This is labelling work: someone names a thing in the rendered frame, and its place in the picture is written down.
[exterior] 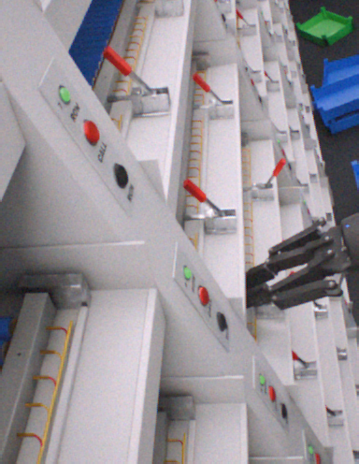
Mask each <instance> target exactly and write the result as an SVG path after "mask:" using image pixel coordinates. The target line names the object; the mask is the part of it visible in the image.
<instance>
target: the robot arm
mask: <svg viewBox="0 0 359 464"><path fill-rule="evenodd" d="M279 252H280V254H279ZM268 254H269V256H268V258H267V259H266V261H265V262H264V263H260V265H258V266H256V267H254V268H250V269H249V270H247V271H246V272H245V288H246V310H247V309H248V308H251V306H253V307H259V306H262V305H264V304H266V303H269V302H273V303H274V304H275V305H276V306H277V307H278V308H279V309H280V310H285V309H290V308H292V307H296V306H299V305H303V304H307V302H310V301H314V300H317V299H321V298H324V297H342V296H343V294H344V290H343V289H342V288H341V285H342V283H343V280H344V279H345V278H347V276H349V275H350V274H351V273H352V272H354V271H355V270H359V212H358V213H355V214H354V215H352V216H350V217H347V218H345V219H343V220H342V221H341V223H340V226H333V227H332V226H330V224H329V223H328V222H327V221H326V219H325V218H324V217H321V218H319V219H318V220H316V221H315V222H314V223H313V224H312V225H311V226H310V227H308V228H306V229H304V230H302V231H301V232H299V233H297V234H294V235H292V236H291V237H289V238H287V239H286V240H284V241H282V242H281V243H279V244H276V245H274V246H272V247H270V248H269V249H268ZM305 264H307V265H306V266H305V267H303V268H302V269H300V270H298V271H297V272H295V273H293V274H291V275H289V276H287V277H285V278H284V279H282V280H280V281H279V282H277V283H274V284H272V285H270V286H269V285H268V284H267V283H268V282H270V281H273V279H275V275H276V276H278V272H280V271H284V270H287V269H291V268H294V267H297V266H301V265H305ZM274 274H275V275H274ZM328 277H332V278H328Z"/></svg>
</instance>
